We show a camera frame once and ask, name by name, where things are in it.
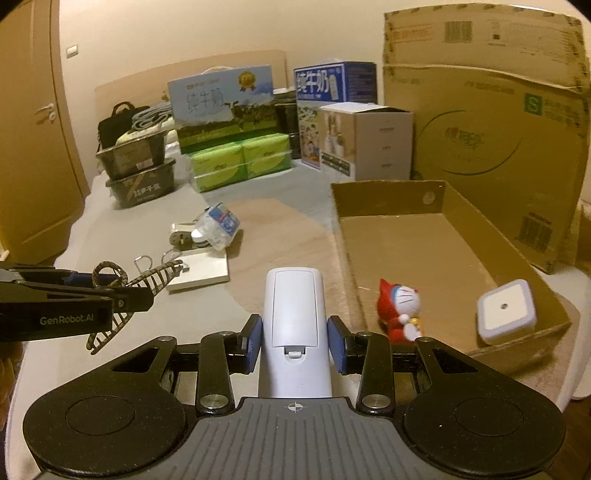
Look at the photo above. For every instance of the green tissue pack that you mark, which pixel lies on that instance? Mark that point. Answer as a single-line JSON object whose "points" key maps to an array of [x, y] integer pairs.
{"points": [[214, 157], [219, 177], [270, 165], [265, 145]]}

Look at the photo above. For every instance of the clear plastic box blue label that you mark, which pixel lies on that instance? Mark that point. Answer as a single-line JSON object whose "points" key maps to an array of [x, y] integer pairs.
{"points": [[221, 226]]}

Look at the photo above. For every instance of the wooden door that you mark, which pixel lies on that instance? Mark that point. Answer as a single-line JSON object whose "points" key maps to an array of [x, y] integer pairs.
{"points": [[27, 161]]}

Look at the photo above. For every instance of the leopard pattern hair claw clip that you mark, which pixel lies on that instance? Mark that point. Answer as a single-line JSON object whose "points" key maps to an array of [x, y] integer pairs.
{"points": [[157, 279]]}

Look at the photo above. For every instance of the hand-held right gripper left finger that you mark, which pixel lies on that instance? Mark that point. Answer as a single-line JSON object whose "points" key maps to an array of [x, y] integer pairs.
{"points": [[251, 344]]}

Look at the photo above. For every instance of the white light switch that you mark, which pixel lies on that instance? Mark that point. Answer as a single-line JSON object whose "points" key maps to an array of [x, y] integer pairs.
{"points": [[71, 50]]}

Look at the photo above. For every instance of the white square night light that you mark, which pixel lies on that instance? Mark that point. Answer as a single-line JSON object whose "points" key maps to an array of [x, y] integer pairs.
{"points": [[503, 307]]}

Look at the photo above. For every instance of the grey striped cloth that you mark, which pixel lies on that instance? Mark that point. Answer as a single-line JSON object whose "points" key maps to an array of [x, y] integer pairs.
{"points": [[152, 117]]}

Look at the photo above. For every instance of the green cow milk carton box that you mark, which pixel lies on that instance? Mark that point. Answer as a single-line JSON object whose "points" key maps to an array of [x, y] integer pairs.
{"points": [[207, 106]]}

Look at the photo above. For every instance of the white humidifier product box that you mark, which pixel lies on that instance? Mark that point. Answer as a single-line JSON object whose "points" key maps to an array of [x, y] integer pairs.
{"points": [[378, 143]]}

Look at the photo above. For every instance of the dark jar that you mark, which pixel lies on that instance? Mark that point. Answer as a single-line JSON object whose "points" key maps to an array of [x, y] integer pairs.
{"points": [[295, 146], [287, 117]]}

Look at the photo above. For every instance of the white plug adapter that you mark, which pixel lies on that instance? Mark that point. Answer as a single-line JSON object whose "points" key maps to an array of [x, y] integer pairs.
{"points": [[182, 230]]}

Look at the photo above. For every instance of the red cartoon cat figurine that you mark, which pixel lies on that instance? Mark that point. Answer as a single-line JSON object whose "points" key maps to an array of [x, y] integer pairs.
{"points": [[392, 314]]}

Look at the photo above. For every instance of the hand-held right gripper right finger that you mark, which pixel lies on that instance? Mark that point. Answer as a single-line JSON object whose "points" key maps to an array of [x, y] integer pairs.
{"points": [[337, 344]]}

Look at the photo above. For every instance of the black handbag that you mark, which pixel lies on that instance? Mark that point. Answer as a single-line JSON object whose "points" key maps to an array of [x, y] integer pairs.
{"points": [[113, 127]]}

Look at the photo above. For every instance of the white flat box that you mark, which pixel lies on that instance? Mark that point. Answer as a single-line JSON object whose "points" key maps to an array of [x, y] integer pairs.
{"points": [[203, 274]]}

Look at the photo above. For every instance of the beige grey blanket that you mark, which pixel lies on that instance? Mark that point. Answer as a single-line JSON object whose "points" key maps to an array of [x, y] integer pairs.
{"points": [[277, 212]]}

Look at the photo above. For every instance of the shallow cardboard tray box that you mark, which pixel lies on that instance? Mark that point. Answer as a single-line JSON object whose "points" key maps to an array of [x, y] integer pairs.
{"points": [[415, 240]]}

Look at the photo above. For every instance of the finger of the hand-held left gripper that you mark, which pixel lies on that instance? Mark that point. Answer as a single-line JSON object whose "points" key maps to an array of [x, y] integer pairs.
{"points": [[134, 300], [87, 280]]}

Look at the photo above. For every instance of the blue milk carton box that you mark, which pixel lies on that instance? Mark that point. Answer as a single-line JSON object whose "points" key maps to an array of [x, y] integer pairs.
{"points": [[318, 87]]}

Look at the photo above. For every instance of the white remote control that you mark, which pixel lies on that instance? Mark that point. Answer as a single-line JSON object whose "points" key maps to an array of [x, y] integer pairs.
{"points": [[293, 314]]}

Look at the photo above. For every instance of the large brown cardboard box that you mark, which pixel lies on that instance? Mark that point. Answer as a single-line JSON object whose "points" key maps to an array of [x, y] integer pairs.
{"points": [[485, 138]]}

